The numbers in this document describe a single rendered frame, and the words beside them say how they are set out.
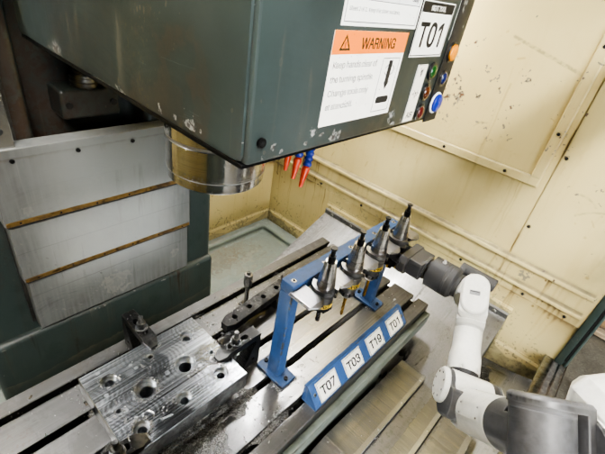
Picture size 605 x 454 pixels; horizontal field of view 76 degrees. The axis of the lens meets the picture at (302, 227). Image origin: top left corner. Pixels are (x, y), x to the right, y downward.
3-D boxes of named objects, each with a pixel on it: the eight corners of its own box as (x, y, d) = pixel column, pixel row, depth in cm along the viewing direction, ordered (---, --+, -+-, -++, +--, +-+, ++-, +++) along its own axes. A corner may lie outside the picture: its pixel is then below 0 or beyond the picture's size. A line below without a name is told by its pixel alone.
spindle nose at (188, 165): (218, 147, 75) (220, 82, 68) (282, 177, 68) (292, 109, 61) (144, 167, 63) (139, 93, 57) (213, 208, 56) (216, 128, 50)
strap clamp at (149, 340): (162, 367, 101) (159, 327, 93) (150, 375, 99) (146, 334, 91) (136, 336, 108) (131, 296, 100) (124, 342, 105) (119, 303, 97)
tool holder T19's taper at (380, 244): (375, 242, 106) (383, 222, 102) (390, 250, 103) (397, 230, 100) (366, 249, 103) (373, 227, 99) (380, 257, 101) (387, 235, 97)
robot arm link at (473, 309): (459, 286, 106) (453, 332, 99) (464, 270, 99) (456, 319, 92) (485, 291, 104) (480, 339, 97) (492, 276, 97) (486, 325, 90)
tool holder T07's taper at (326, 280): (325, 275, 91) (331, 252, 87) (339, 286, 89) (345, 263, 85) (311, 282, 88) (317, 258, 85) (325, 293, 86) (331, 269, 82)
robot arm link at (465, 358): (483, 342, 98) (474, 423, 89) (443, 328, 99) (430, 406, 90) (506, 331, 89) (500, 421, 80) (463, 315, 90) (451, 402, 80)
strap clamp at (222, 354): (257, 359, 107) (263, 322, 99) (219, 387, 99) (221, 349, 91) (249, 351, 109) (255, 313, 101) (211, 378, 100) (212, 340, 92)
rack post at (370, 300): (383, 304, 134) (409, 233, 118) (374, 312, 130) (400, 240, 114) (359, 288, 139) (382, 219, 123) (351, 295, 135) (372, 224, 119)
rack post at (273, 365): (295, 378, 104) (313, 297, 88) (281, 390, 101) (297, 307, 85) (269, 354, 109) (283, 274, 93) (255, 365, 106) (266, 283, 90)
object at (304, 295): (328, 304, 86) (329, 301, 85) (311, 314, 82) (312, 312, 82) (304, 286, 89) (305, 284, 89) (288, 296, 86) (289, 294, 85)
